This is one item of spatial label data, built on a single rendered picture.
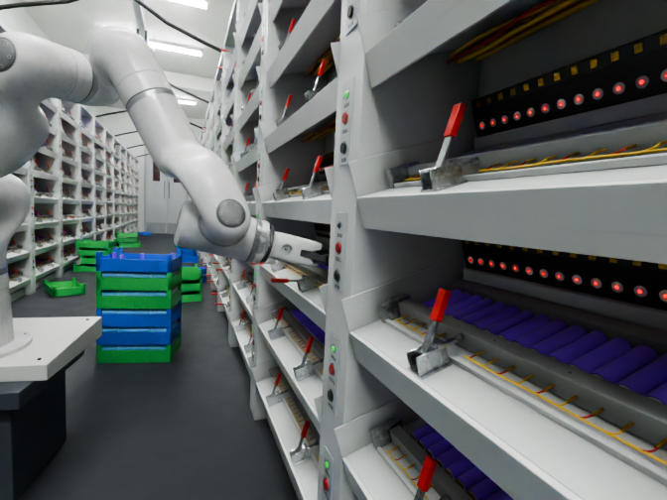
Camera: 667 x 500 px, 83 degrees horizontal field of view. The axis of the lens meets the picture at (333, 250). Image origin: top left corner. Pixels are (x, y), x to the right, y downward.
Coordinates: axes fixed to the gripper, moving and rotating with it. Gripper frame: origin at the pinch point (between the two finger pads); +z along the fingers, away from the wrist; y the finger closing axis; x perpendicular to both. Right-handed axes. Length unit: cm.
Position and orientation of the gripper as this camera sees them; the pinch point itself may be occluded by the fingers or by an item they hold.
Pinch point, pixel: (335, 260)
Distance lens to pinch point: 79.8
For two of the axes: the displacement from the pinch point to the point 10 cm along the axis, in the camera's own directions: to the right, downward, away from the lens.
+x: -2.5, 9.7, 0.0
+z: 8.9, 2.3, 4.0
